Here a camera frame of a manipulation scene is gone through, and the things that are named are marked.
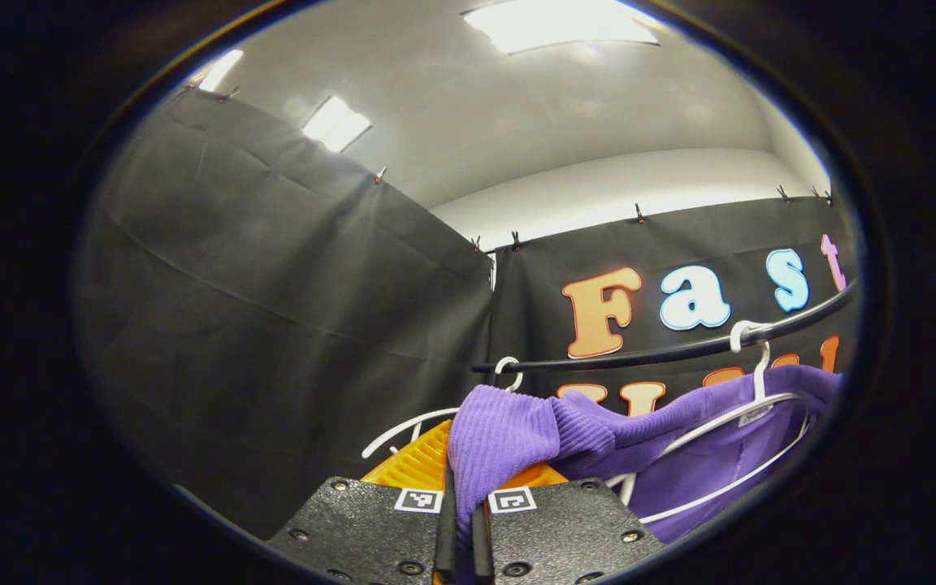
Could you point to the row of backdrop clips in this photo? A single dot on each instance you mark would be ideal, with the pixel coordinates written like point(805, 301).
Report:
point(639, 214)

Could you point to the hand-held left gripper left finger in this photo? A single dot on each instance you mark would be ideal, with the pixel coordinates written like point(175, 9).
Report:
point(444, 552)

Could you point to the purple ribbed shirt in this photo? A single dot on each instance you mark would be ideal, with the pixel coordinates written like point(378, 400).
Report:
point(509, 422)

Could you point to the black backdrop cloth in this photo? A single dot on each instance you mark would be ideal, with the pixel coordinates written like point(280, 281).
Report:
point(273, 325)
point(533, 325)

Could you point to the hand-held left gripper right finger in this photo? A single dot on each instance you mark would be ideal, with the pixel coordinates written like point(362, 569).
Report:
point(483, 552)

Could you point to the black clothes rack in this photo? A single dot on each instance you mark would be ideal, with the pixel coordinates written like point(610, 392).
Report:
point(663, 354)

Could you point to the white plastic hanger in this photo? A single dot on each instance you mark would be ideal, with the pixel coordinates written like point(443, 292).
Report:
point(756, 374)
point(411, 425)

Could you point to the small rectangular ceiling light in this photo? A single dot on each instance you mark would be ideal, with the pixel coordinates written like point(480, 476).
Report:
point(221, 70)
point(336, 123)

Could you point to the large ceiling light panel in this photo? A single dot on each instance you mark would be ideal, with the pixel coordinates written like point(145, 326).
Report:
point(557, 24)

